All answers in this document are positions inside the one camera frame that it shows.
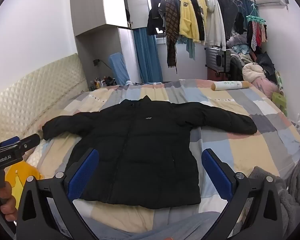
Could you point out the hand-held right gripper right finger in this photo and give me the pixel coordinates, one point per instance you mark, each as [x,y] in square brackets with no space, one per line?
[216,172]

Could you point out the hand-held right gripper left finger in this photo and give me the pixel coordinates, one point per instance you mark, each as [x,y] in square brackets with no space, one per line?
[83,172]

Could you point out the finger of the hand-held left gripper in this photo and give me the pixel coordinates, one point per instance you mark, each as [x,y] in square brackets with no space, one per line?
[30,140]
[11,140]

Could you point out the black puffer jacket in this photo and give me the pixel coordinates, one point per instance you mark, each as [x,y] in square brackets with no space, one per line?
[140,155]

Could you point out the pile of clothes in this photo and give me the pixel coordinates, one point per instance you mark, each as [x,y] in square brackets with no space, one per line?
[240,50]

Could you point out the person's left hand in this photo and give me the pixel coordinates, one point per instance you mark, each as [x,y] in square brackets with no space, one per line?
[6,201]

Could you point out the cream quilted headboard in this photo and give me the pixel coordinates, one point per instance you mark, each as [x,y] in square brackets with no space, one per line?
[27,92]

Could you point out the grey fleece robe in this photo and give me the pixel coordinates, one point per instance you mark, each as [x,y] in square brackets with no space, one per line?
[295,180]

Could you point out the white cylindrical bolster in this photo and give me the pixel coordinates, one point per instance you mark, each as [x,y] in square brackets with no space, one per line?
[230,85]

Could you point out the cluster of small bottles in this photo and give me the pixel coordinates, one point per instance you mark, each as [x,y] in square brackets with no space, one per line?
[101,82]

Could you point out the green plastic stool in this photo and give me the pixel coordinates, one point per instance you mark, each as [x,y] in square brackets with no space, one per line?
[280,102]

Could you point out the dark red suitcase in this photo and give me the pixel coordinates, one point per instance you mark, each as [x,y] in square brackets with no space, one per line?
[212,75]

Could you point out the pink cloth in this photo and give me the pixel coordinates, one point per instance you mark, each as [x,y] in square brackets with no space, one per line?
[265,86]

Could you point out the cream puffy jacket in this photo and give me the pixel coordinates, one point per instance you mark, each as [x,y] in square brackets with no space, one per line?
[252,72]

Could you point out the blue folded mat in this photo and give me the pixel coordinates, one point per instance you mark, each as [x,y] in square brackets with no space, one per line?
[117,67]

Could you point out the grey suitcase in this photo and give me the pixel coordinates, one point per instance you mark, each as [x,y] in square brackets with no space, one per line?
[215,60]

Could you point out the light blue hanging cloth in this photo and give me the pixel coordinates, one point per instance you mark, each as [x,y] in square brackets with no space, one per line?
[190,48]

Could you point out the blue curtain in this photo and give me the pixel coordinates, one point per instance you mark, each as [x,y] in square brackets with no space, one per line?
[147,55]

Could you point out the hanging small garments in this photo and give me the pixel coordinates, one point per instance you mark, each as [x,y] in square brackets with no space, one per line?
[256,35]

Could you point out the white hoodie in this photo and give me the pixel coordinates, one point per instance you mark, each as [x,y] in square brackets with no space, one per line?
[215,25]

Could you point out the grey wardrobe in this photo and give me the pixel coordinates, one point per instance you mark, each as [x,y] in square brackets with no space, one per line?
[97,5]

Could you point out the brown houndstooth scarf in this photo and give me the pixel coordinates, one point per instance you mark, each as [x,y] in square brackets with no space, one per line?
[171,25]

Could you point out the yellow fleece jacket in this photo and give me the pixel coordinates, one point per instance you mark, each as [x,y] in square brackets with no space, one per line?
[186,17]

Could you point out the green clip hanger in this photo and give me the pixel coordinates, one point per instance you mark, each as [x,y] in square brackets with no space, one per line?
[255,18]

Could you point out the black hanging garment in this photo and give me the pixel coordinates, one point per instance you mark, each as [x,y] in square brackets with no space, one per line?
[197,12]

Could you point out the dark grey coat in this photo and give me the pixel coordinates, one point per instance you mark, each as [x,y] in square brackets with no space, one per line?
[227,10]

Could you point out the black hanging jacket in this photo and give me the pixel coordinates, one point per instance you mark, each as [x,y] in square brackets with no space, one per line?
[155,10]

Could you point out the white air conditioner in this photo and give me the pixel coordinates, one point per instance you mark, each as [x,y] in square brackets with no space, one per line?
[270,1]

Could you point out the wall socket with plug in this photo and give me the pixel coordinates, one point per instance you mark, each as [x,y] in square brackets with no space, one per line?
[97,62]

